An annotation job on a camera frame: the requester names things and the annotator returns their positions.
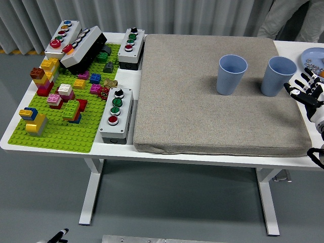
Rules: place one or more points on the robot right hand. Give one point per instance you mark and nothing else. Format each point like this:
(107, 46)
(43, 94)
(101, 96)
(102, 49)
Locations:
(312, 101)

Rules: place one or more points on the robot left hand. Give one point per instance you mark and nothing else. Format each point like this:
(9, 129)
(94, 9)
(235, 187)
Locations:
(59, 235)

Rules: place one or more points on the blue ribbed plastic cup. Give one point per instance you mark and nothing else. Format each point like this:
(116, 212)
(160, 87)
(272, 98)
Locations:
(227, 83)
(274, 83)

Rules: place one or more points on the small orange piece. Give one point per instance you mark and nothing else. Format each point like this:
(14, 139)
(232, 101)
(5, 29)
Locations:
(322, 73)

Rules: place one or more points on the light blue plate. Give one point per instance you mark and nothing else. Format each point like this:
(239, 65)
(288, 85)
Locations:
(314, 53)

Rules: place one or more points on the white table leg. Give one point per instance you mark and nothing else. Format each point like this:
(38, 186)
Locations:
(268, 202)
(89, 197)

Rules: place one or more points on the grey metal plate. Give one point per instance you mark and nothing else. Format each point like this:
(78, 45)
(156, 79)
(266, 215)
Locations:
(139, 239)

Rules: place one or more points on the person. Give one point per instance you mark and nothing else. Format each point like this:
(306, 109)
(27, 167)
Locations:
(273, 17)

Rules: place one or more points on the green brick baseplate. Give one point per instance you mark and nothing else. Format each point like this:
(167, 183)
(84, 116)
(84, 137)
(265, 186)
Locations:
(63, 136)

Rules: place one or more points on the yellow blue grey brick duck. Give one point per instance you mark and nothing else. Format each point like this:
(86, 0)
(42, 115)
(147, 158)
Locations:
(35, 124)

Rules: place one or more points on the grey-brown cushion mat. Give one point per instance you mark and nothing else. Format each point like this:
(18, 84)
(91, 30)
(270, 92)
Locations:
(189, 101)

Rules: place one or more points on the green orange blue brick stack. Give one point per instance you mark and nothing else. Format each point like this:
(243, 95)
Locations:
(71, 108)

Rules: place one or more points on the pink and red brick stack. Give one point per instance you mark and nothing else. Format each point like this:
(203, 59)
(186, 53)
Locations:
(54, 100)

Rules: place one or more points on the large four-button control box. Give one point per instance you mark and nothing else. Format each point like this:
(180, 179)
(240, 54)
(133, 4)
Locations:
(125, 111)

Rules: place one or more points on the white and pink brick stack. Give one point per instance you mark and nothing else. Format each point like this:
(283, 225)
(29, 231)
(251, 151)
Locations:
(65, 89)

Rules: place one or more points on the magenta brick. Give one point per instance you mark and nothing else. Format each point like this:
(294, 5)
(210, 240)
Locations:
(84, 75)
(95, 88)

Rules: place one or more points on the brown yellow red brick tower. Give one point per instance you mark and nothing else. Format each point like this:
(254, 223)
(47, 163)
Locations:
(41, 81)

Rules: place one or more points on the yellow white green brick stack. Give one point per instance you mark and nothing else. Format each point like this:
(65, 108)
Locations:
(49, 64)

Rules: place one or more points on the grey sloped brick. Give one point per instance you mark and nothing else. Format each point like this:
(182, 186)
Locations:
(108, 67)

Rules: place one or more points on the small four-button control box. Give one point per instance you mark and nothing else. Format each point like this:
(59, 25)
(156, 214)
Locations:
(138, 48)

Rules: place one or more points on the dark green brick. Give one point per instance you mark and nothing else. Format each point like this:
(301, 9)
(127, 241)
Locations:
(102, 57)

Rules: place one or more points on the tilted white black-based button box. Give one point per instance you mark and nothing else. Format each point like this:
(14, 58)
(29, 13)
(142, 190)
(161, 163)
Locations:
(86, 43)

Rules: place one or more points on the white five-button control box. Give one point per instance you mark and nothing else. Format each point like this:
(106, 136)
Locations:
(73, 30)

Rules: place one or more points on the grey pleated curtain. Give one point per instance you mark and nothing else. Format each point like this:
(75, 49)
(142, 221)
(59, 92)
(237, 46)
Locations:
(126, 12)

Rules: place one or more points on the grey bracket under table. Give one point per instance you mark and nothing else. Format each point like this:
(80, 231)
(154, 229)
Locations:
(283, 177)

